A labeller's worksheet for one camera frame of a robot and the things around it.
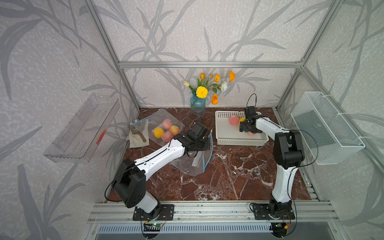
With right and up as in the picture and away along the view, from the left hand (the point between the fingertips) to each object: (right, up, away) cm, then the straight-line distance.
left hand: (209, 145), depth 82 cm
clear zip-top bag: (-33, +10, +23) cm, 42 cm away
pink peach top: (+19, +14, +23) cm, 33 cm away
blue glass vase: (-7, +25, +27) cm, 37 cm away
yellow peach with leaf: (-34, +6, +17) cm, 38 cm away
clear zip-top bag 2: (-8, -14, +7) cm, 17 cm away
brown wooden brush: (-52, +6, +22) cm, 57 cm away
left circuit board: (-28, -38, -11) cm, 48 cm away
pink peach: (-29, +12, +20) cm, 37 cm away
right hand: (+29, +9, +20) cm, 36 cm away
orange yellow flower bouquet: (-4, +33, +10) cm, 34 cm away
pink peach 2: (+29, +5, +18) cm, 35 cm away
